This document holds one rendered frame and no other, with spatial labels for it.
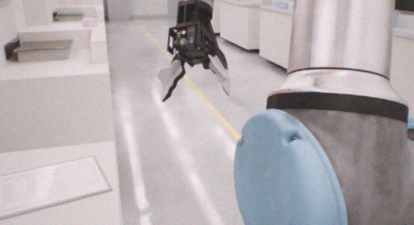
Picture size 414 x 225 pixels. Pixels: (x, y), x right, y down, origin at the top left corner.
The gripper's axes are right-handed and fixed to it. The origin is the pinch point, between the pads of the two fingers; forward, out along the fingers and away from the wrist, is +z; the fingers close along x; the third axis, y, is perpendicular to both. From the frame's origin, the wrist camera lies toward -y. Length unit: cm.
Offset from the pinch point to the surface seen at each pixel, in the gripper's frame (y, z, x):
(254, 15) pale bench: -477, -336, -134
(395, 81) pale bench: -280, -106, 62
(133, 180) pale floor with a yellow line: -144, 0, -118
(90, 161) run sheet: 5.8, 13.2, -20.4
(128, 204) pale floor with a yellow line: -125, 16, -107
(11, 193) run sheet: 18.4, 20.9, -25.9
